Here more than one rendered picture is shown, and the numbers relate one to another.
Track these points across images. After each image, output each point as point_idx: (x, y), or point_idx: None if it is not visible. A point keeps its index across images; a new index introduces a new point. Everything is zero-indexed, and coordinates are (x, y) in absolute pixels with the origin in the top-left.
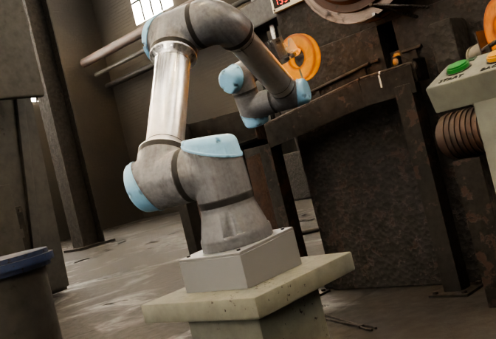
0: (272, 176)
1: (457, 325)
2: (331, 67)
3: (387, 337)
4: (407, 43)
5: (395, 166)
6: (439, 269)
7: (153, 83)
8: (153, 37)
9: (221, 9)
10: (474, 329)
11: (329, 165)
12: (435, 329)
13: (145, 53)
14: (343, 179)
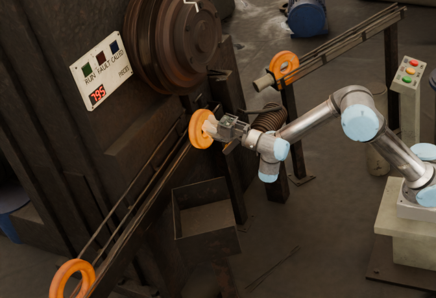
0: (158, 248)
1: (307, 212)
2: (155, 135)
3: (313, 237)
4: (193, 96)
5: (196, 180)
6: (241, 215)
7: (399, 145)
8: (379, 120)
9: (361, 89)
10: (316, 204)
11: (163, 212)
12: (310, 219)
13: (375, 134)
14: (172, 215)
